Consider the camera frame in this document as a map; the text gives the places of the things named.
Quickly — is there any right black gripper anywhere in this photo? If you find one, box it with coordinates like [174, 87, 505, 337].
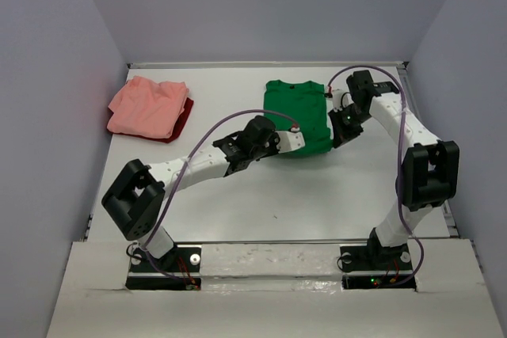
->
[329, 104, 372, 150]

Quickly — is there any green t shirt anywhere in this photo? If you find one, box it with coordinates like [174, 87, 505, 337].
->
[263, 80, 333, 158]

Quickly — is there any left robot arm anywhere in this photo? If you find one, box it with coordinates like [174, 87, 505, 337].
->
[101, 116, 288, 271]

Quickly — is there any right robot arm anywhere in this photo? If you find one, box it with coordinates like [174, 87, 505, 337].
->
[326, 66, 459, 272]

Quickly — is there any dark red folded t shirt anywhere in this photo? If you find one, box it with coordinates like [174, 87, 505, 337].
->
[135, 97, 194, 144]

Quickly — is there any pink folded t shirt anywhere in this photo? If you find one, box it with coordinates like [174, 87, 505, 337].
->
[107, 76, 189, 139]

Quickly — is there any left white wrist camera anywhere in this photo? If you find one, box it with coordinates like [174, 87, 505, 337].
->
[275, 127, 306, 154]

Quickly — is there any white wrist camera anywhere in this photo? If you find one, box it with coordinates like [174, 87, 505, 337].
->
[275, 127, 306, 154]
[325, 89, 353, 111]

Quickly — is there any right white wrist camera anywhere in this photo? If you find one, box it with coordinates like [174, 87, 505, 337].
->
[325, 89, 353, 111]

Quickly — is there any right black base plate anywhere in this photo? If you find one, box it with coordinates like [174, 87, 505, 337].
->
[337, 244, 417, 291]

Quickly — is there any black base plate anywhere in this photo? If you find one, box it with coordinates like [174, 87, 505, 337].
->
[337, 244, 417, 291]
[125, 243, 202, 291]

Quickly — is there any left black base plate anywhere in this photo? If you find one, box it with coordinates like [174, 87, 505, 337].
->
[125, 243, 202, 291]

